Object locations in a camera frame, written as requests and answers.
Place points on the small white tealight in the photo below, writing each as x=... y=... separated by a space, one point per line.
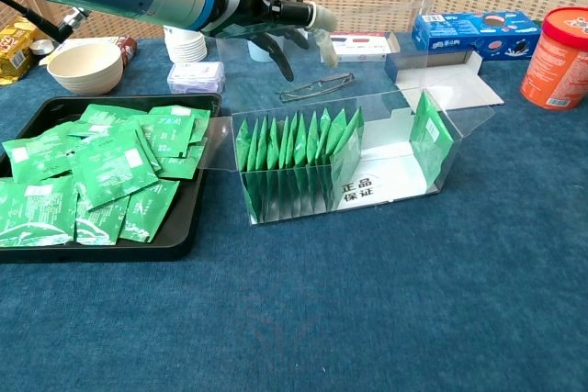
x=41 y=47

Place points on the thin frame eyeglasses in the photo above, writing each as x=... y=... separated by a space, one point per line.
x=342 y=77

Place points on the gold biscuit pack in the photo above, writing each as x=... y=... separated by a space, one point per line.
x=16 y=57

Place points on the clear plastic display box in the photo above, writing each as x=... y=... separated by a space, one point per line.
x=395 y=167

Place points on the blue carpet table cloth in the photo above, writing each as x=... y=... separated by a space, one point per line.
x=321 y=309

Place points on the white red card box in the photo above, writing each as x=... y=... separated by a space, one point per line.
x=363 y=48

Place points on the black plastic tray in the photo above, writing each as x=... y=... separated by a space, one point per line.
x=174 y=245

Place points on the blue white open carton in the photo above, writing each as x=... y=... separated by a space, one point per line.
x=455 y=84

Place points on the beige bowl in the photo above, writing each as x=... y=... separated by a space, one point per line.
x=85 y=70

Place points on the white paper cup stack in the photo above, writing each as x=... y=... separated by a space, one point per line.
x=186 y=50

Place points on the blue cookie box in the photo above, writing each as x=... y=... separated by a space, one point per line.
x=459 y=38

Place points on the orange canister red lid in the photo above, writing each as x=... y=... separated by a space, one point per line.
x=556 y=66

